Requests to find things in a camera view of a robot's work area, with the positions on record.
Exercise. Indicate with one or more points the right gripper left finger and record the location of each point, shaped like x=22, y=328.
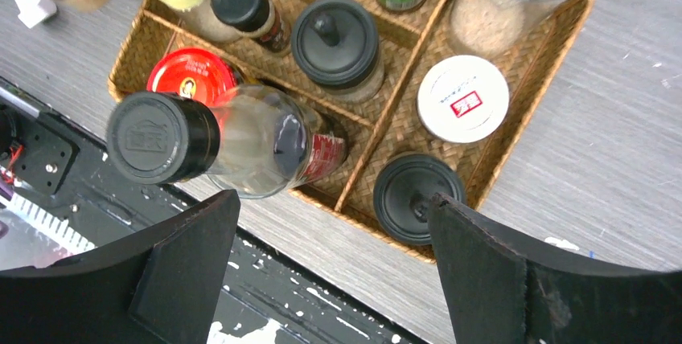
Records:
x=158, y=285

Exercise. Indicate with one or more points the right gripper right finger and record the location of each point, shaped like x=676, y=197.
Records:
x=504, y=286

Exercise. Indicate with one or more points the clear vinegar bottle red label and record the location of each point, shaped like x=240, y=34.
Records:
x=256, y=140

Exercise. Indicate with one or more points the white lid sauce jar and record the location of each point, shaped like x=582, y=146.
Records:
x=462, y=99

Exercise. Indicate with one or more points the woven divided tray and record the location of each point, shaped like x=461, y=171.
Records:
x=388, y=124

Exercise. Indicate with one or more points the small black cap bottle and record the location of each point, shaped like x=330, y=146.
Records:
x=258, y=20

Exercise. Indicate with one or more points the black lid spice grinder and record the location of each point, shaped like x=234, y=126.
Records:
x=336, y=43

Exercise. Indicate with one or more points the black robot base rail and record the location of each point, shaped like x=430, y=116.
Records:
x=72, y=192

